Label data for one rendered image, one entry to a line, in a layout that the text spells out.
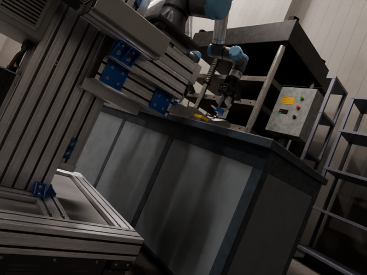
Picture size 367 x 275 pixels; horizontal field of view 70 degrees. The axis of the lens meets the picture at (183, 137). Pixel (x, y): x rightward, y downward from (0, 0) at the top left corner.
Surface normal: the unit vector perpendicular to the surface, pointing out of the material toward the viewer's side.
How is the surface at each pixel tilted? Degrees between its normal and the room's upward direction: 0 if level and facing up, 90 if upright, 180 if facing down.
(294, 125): 90
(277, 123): 90
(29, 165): 90
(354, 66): 90
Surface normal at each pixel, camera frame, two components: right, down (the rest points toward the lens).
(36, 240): 0.60, 0.21
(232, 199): -0.68, -0.34
